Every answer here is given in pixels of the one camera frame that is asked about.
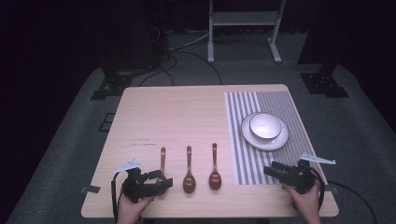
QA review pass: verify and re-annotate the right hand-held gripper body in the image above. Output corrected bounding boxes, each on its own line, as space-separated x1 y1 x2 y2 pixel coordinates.
287 152 337 194

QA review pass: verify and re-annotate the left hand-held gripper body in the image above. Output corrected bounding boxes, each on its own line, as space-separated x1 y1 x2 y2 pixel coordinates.
112 158 157 204

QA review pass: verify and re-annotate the brown wooden spoon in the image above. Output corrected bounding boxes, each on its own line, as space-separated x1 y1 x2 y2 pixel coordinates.
208 143 223 191
156 147 168 196
182 146 197 194

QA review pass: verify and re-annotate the person's left hand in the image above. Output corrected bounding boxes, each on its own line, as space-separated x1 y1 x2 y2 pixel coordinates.
117 191 156 224

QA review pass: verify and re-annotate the person's right hand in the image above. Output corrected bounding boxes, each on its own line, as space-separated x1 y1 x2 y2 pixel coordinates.
282 179 322 224

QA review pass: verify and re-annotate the white plate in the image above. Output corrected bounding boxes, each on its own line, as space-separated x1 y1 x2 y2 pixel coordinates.
240 112 290 152

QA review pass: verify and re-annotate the grey striped placemat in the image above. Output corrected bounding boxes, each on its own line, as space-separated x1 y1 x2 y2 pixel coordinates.
223 91 329 187

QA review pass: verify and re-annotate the white bowl with dark rim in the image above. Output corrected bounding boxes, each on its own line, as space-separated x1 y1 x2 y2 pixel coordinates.
248 112 283 140

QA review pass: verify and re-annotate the grey tape strip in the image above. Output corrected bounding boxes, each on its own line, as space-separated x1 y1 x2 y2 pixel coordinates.
79 185 102 194

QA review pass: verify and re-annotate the black stand with base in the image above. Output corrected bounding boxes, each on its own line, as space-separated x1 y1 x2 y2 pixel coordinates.
90 0 167 102
296 0 350 99

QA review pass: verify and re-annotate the white metal stand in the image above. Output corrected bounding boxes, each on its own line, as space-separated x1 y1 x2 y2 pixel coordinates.
206 0 287 64

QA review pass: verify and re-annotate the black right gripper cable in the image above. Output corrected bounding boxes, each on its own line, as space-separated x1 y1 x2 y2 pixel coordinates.
310 167 327 213

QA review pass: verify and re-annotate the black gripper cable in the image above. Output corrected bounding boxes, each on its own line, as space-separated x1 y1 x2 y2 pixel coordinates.
110 171 123 224
310 167 327 213

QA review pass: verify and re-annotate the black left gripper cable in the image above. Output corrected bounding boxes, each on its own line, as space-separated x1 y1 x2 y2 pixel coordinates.
110 171 123 224

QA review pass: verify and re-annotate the black floor cable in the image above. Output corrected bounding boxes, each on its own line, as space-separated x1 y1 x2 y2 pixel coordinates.
325 179 378 224

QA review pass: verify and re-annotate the light grey floor cable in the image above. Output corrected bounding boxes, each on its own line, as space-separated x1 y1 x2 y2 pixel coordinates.
167 30 210 52

